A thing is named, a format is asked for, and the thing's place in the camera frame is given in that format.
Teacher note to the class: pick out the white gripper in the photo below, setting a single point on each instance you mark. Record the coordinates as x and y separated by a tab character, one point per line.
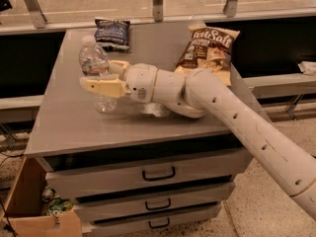
140	82

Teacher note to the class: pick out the clear plastic water bottle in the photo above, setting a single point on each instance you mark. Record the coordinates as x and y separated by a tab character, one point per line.
94	62

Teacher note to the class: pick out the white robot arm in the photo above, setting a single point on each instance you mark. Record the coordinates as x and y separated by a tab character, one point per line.
201	92

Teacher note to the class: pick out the blue chip bag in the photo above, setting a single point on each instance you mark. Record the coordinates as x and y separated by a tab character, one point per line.
112	33

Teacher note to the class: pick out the brown sea salt chip bag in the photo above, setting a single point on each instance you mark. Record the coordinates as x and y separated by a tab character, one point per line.
209	48

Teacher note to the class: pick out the grey drawer cabinet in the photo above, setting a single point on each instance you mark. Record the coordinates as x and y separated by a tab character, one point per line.
70	134

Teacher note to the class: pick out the top grey drawer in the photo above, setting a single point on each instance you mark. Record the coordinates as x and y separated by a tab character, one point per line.
105	179

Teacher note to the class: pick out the grey drawer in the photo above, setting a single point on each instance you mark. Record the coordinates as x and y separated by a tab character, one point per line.
105	179
154	201
155	220

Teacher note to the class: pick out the metal can in box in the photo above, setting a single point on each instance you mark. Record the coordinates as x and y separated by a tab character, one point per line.
47	194

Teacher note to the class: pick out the green package in box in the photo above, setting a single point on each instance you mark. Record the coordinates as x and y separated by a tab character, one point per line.
58	206

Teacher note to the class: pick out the bottom grey drawer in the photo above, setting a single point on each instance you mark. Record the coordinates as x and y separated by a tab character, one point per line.
155	220

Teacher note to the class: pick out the middle grey drawer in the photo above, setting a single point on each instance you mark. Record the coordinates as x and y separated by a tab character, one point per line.
154	201

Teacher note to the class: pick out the cardboard box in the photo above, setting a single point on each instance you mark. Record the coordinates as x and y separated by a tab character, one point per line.
24	207

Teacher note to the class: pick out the white cloth on ledge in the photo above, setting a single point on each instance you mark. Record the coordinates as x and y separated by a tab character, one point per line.
307	67

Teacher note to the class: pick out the left metal railing post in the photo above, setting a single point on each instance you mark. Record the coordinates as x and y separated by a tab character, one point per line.
36	14

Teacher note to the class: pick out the metal railing post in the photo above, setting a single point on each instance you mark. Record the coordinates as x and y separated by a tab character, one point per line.
230	8
158	10
36	14

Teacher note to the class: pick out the middle metal railing post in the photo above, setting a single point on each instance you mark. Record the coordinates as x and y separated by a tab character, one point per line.
158	10

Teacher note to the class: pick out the right metal railing post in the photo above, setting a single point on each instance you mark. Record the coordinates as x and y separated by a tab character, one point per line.
230	8

